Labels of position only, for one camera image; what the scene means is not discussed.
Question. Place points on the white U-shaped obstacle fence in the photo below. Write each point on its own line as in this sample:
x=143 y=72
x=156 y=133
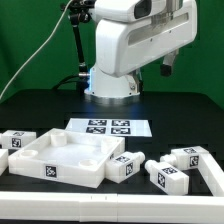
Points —
x=81 y=207

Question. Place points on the black camera stand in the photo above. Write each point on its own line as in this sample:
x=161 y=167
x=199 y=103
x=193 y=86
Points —
x=79 y=13

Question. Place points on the white square table top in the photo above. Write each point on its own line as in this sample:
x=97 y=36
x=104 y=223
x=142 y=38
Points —
x=67 y=157

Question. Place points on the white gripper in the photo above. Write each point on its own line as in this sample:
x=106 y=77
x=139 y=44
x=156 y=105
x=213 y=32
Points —
x=133 y=33

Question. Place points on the white tag sheet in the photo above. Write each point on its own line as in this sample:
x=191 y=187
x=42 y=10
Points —
x=115 y=127

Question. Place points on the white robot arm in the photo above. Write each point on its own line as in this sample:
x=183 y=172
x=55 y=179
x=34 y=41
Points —
x=105 y=88

